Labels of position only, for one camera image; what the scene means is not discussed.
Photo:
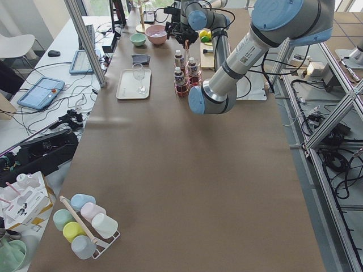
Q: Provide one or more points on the green bucket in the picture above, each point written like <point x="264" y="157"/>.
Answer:
<point x="13" y="254"/>

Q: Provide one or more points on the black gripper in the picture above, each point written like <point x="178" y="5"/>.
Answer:
<point x="187" y="35"/>

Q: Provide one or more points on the black monitor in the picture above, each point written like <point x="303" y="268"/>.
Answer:
<point x="118" y="18"/>

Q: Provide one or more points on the blue teach pendant near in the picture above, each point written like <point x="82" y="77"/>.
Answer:
<point x="40" y="95"/>

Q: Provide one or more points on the tea bottle middle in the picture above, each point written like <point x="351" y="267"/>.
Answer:
<point x="193" y="72"/>

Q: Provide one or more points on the blue teach pendant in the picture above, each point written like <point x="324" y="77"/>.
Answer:
<point x="40" y="95"/>
<point x="80" y="64"/>

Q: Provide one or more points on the blue plastic cup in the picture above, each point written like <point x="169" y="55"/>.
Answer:
<point x="78" y="200"/>

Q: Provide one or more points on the tea bottle white cap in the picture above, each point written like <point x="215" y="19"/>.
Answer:
<point x="179" y="59"/>

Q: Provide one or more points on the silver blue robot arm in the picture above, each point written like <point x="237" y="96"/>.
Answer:
<point x="272" y="22"/>

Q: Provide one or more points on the white plastic cup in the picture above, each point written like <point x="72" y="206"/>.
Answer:
<point x="104" y="225"/>

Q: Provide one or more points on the black computer mouse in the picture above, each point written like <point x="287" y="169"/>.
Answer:
<point x="54" y="53"/>

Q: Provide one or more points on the pink plastic cup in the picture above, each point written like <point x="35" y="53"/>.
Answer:
<point x="89" y="210"/>

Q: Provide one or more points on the wooden cup tree stand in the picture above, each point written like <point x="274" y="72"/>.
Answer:
<point x="142" y="26"/>

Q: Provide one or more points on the aluminium frame post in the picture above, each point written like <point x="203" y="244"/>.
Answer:
<point x="81" y="30"/>

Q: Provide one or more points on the copper wire bottle basket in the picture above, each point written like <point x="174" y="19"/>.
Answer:
<point x="186" y="58"/>

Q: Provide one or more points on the grey plastic cup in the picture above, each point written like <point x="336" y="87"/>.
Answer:
<point x="83" y="247"/>

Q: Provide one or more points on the black camera clamp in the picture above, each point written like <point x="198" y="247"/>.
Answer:
<point x="72" y="118"/>

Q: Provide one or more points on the cream rabbit tray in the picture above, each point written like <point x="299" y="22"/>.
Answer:
<point x="128" y="86"/>

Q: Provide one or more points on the wooden cutting board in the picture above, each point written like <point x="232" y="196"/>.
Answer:
<point x="206" y="60"/>

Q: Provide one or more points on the yellow plastic cup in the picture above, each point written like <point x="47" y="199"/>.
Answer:
<point x="71" y="230"/>

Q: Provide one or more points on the blue teach pendant far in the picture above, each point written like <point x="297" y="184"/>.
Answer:
<point x="80" y="64"/>

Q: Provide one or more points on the yellow lemon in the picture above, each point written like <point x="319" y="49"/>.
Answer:
<point x="203" y="34"/>

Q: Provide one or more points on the white cardboard box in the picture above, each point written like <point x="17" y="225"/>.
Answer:
<point x="27" y="202"/>

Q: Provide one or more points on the tea bottle front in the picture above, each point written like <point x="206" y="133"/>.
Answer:
<point x="181" y="86"/>

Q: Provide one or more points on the white wire cup rack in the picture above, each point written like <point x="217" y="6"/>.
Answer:
<point x="102" y="245"/>

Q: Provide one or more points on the clear wine glass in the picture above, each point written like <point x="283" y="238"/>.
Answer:
<point x="139" y="75"/>

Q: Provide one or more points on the black equipment case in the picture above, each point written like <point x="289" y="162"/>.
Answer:
<point x="44" y="154"/>

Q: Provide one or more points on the green bowl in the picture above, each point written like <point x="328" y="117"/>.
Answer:
<point x="138" y="39"/>

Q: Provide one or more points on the grey folded cloth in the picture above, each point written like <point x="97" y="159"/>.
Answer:
<point x="143" y="59"/>

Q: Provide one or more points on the pink bowl with ice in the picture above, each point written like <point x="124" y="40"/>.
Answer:
<point x="156" y="34"/>

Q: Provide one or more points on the black glass tray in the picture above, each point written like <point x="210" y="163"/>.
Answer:
<point x="149" y="17"/>

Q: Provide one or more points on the green plastic cup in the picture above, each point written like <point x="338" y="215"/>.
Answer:
<point x="62" y="217"/>

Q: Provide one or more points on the white chair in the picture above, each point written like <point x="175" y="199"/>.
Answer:
<point x="16" y="47"/>

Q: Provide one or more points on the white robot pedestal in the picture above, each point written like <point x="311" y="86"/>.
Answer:
<point x="251" y="87"/>

